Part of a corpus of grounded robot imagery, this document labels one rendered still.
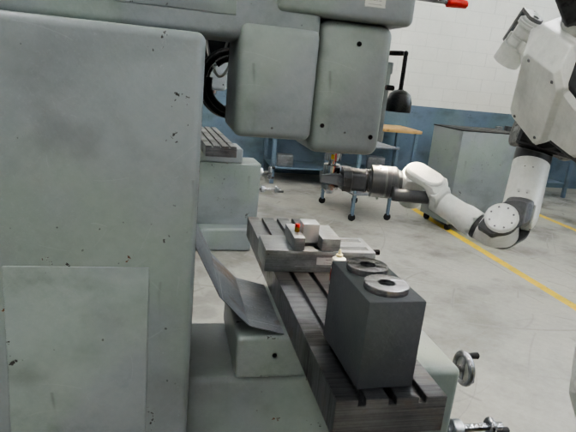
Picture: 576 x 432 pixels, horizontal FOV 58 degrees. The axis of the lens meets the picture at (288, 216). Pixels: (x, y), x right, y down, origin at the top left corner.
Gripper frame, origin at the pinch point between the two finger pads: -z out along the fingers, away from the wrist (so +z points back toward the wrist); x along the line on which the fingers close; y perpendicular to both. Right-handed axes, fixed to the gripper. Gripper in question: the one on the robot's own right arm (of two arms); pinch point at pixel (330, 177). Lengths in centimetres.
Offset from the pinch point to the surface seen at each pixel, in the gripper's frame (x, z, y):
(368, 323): 52, 7, 17
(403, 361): 50, 15, 26
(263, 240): -13.5, -18.0, 24.4
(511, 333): -173, 139, 125
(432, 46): -715, 180, -87
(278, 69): 16.4, -15.8, -27.3
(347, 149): 9.2, 3.0, -9.2
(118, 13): 24, -50, -36
